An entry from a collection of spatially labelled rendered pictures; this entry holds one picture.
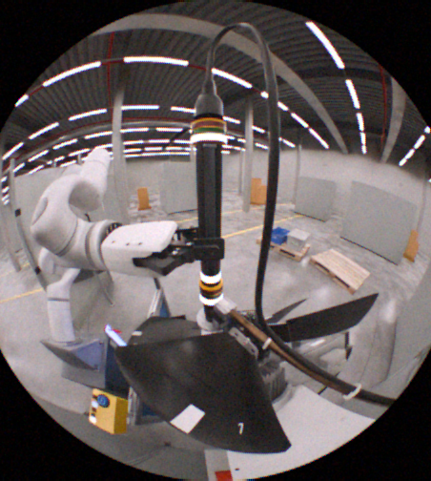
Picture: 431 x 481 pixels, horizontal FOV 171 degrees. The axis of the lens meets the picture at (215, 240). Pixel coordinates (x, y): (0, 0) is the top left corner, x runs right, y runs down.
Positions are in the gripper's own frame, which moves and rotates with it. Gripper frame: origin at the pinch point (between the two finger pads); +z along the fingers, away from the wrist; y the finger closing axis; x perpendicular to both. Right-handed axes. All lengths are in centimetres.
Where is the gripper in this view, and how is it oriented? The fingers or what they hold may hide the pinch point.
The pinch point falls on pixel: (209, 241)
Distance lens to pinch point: 20.6
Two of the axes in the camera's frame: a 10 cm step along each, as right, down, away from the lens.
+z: 10.0, -0.4, 0.7
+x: -0.1, -9.0, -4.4
